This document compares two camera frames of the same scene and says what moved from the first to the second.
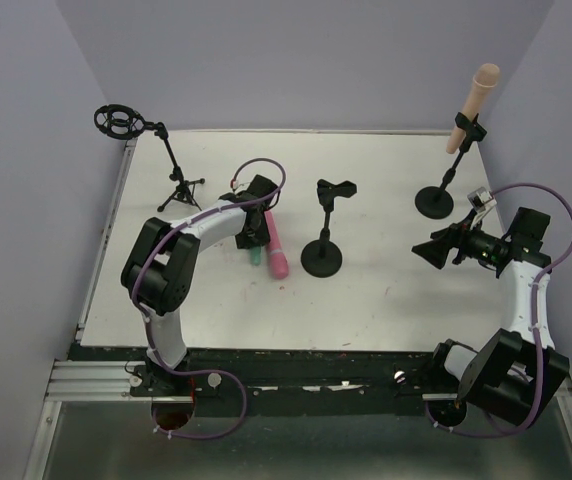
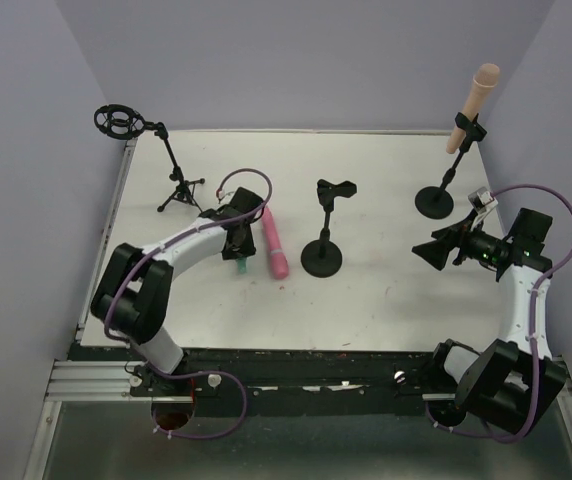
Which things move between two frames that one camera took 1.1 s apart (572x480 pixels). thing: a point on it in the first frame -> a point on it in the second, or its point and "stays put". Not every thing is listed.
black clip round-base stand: [323, 257] stays put
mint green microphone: [256, 255] -> [242, 265]
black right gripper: [455, 245] stays put
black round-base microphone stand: [437, 202] stays put
